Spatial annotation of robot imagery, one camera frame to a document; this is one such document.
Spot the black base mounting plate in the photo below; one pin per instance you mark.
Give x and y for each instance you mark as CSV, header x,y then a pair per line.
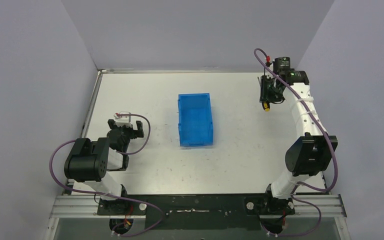
x,y
249,211

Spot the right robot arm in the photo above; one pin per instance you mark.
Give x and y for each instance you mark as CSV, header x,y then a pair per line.
x,y
311,153

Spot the black yellow handled screwdriver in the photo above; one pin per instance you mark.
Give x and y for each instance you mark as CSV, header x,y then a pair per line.
x,y
266,106

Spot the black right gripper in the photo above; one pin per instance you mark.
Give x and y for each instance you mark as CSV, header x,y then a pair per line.
x,y
266,96

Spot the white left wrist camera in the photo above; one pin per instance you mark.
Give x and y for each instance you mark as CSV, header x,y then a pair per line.
x,y
122,118

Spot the aluminium frame rail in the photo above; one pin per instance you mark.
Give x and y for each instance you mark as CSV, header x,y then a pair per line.
x,y
85,206

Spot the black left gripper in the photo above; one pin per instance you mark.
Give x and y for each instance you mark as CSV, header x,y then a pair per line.
x,y
124,127

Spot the blue plastic bin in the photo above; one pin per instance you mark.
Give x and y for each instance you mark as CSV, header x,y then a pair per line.
x,y
195,121

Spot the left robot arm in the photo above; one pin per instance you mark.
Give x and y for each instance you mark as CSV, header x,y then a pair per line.
x,y
90,161

